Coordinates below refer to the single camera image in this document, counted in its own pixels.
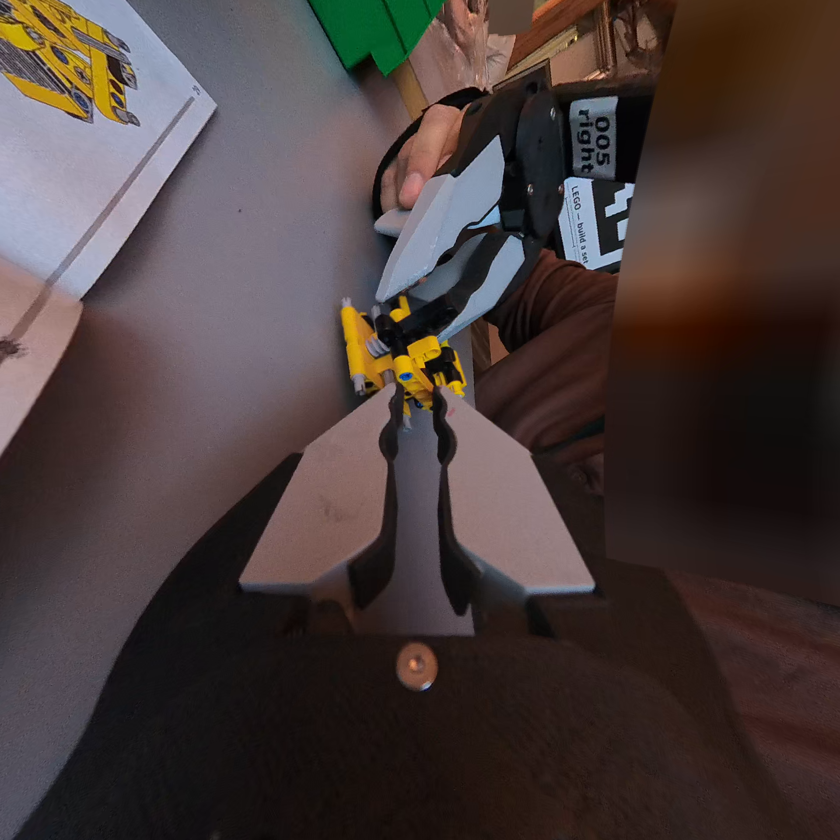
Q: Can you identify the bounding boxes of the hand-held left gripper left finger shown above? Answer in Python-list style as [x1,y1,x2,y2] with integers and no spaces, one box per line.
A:
[239,382,404,611]

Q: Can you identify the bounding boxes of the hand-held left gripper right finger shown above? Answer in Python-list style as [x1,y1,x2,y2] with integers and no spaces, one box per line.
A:
[432,386,597,618]

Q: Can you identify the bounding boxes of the person's right hand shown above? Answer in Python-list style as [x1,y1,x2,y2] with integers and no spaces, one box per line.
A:
[379,104,468,211]

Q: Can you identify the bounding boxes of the wooden shelf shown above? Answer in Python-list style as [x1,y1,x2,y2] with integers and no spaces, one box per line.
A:
[505,0,677,90]

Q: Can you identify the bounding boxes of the lego instruction booklet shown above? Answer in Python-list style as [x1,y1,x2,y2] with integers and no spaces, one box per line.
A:
[0,0,218,455]

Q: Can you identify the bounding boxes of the green plastic box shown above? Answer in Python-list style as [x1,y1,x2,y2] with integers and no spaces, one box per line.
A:
[308,0,448,77]

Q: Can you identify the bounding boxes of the clear plastic bag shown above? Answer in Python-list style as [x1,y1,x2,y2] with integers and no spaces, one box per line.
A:
[410,0,517,94]

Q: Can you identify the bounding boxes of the yellow and black lego model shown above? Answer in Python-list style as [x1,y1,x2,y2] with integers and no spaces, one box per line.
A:
[339,295,468,416]

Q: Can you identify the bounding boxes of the person's right forearm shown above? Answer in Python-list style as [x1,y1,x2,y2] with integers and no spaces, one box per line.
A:
[484,249,621,370]

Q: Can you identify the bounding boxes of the yellow wooden strip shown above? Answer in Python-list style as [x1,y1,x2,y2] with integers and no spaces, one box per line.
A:
[392,62,429,120]

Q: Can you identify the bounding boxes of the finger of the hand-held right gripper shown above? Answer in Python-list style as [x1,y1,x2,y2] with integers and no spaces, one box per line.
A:
[374,136,508,303]
[400,230,527,343]

